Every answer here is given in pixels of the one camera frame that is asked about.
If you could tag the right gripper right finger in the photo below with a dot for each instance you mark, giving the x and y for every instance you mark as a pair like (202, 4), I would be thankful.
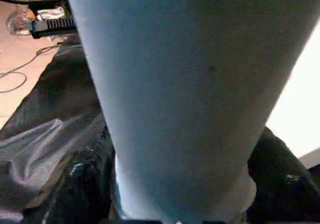
(282, 189)

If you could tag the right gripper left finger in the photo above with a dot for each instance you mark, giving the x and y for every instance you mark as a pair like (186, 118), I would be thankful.
(87, 196)

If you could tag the white plastic table top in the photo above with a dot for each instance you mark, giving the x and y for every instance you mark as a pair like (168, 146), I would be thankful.
(300, 96)

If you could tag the white plastic table leg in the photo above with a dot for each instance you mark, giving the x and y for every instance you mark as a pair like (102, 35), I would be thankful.
(187, 84)

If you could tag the clear plastic bag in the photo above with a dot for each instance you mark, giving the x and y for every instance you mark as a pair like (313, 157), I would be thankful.
(17, 22)

